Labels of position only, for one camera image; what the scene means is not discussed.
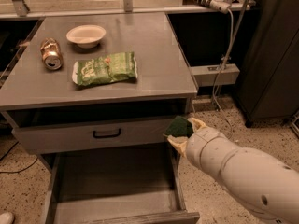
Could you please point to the closed grey top drawer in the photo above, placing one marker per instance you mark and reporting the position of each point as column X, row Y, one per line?
column 79, row 136

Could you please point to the black drawer handle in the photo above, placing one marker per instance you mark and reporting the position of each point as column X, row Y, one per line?
column 106, row 134

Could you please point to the metal rail shelf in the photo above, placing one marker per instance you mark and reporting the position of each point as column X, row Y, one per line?
column 93, row 0

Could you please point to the white power strip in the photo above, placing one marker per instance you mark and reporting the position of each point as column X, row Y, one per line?
column 219, row 5

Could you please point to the white paper bowl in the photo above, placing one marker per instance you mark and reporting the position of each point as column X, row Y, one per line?
column 86, row 36

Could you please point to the green chip bag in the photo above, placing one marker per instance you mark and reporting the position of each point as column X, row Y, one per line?
column 111, row 68

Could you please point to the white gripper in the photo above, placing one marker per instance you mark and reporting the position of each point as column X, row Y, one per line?
column 202, row 146

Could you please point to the dark cabinet on right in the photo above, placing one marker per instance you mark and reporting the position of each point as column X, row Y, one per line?
column 268, row 84

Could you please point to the open grey middle drawer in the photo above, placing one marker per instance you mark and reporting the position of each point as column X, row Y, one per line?
column 118, row 185

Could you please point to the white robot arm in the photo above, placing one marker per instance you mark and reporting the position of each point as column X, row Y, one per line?
column 265, row 186

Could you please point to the grey metal bracket block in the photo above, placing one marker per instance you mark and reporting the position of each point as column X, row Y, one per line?
column 208, row 75

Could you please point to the crushed gold soda can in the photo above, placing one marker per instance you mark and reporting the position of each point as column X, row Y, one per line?
column 51, row 54

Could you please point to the green and yellow sponge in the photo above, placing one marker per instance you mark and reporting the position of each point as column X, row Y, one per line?
column 179, row 127

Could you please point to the white shoe tip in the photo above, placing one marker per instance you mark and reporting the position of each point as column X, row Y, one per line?
column 7, row 218

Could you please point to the grey wooden drawer cabinet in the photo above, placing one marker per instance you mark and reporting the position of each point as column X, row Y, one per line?
column 33, row 95

